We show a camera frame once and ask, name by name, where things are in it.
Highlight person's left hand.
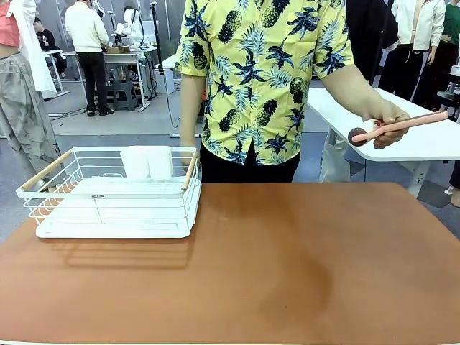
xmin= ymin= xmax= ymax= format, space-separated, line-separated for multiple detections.
xmin=362 ymin=100 xmax=413 ymax=150

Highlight person's right hand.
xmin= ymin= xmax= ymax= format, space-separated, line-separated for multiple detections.
xmin=179 ymin=144 xmax=199 ymax=168

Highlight person's right forearm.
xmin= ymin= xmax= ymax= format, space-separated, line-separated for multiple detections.
xmin=178 ymin=73 xmax=207 ymax=148

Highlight person's left forearm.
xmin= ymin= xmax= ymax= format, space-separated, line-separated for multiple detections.
xmin=320 ymin=65 xmax=390 ymax=120

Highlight white plastic cutlery cup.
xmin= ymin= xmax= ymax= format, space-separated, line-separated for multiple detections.
xmin=147 ymin=147 xmax=174 ymax=180
xmin=119 ymin=146 xmax=150 ymax=180

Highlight white side table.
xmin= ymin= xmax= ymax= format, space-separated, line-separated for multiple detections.
xmin=306 ymin=86 xmax=460 ymax=199

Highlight black trousers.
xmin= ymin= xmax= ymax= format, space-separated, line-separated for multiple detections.
xmin=199 ymin=141 xmax=301 ymax=184

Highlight person in dark clothes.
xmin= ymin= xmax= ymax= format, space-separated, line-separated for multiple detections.
xmin=345 ymin=0 xmax=400 ymax=91

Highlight grey plastic step stool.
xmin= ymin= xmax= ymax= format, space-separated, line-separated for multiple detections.
xmin=111 ymin=81 xmax=139 ymax=112

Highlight person in white jacket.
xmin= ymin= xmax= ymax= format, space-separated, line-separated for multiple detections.
xmin=378 ymin=0 xmax=447 ymax=102

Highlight white plastic drain tray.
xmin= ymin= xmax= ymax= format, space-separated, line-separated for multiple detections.
xmin=35 ymin=178 xmax=202 ymax=239

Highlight yellow pineapple print shirt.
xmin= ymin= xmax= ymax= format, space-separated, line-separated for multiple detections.
xmin=174 ymin=0 xmax=357 ymax=167

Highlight white work desk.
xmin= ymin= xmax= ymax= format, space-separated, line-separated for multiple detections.
xmin=63 ymin=47 xmax=158 ymax=109

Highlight black tripod stand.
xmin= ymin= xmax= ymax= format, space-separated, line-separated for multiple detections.
xmin=149 ymin=1 xmax=167 ymax=75

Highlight person in white sweater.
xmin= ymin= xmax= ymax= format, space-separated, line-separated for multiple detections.
xmin=64 ymin=0 xmax=116 ymax=117

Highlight small white desk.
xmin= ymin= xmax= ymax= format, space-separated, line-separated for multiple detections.
xmin=42 ymin=50 xmax=72 ymax=98

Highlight person in red crop top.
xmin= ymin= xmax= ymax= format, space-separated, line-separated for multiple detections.
xmin=0 ymin=0 xmax=65 ymax=190

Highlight seated person in black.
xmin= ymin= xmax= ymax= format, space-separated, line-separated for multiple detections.
xmin=32 ymin=17 xmax=68 ymax=75

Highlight wooden rack handle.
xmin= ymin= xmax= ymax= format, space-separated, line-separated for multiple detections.
xmin=181 ymin=150 xmax=200 ymax=193
xmin=20 ymin=149 xmax=73 ymax=192

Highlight white wire dish rack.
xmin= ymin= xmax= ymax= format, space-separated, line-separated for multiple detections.
xmin=16 ymin=146 xmax=202 ymax=226

